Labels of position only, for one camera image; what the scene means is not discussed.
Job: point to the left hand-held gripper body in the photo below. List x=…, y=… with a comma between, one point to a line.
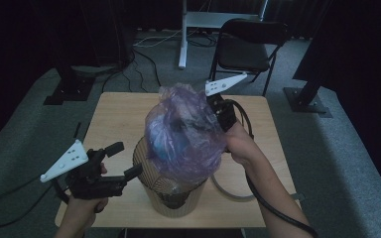
x=89, y=186

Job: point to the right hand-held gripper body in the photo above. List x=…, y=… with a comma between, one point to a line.
x=226, y=114

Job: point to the purple plastic trash bag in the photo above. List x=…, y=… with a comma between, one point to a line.
x=185, y=142

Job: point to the beige ribbed trash bin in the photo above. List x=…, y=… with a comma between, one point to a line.
x=178, y=203

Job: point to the person's left hand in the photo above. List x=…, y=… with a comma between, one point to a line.
x=79, y=211

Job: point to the person's right hand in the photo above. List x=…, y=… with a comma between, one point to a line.
x=241, y=147

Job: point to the white crumpled paper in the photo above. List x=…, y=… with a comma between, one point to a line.
x=160, y=145

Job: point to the black tape strip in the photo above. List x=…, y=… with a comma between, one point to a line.
x=77, y=130

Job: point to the black folding chair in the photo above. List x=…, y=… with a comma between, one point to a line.
x=241, y=54

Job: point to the grey tape piece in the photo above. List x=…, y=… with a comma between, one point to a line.
x=299, y=196

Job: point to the black stand with base plate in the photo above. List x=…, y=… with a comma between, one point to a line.
x=69, y=91
x=306, y=99

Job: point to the white desk frame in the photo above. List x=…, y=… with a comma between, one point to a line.
x=183, y=39

